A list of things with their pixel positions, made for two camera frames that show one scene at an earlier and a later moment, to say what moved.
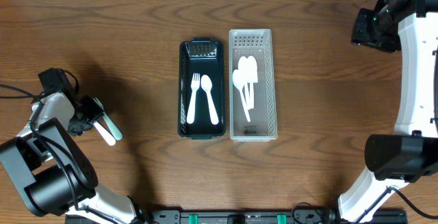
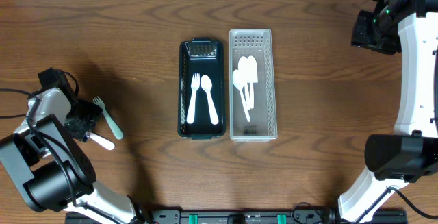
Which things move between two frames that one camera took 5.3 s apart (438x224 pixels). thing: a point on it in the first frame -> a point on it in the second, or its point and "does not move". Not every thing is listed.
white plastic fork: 109,138 -> 100,140
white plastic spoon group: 206,83 does not move
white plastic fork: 194,81 does not move
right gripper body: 380,31 does not move
